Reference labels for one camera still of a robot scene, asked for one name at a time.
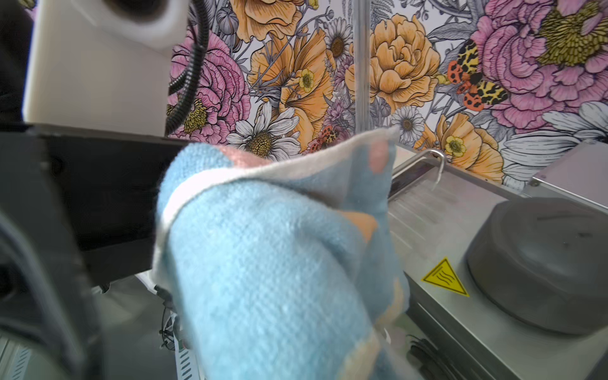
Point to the blue patterned cloth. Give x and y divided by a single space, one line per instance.
284 270

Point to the grey coffee machine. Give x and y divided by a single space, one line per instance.
502 286

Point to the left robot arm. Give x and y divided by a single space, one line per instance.
51 175

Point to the silver aluminium case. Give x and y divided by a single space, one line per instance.
580 175

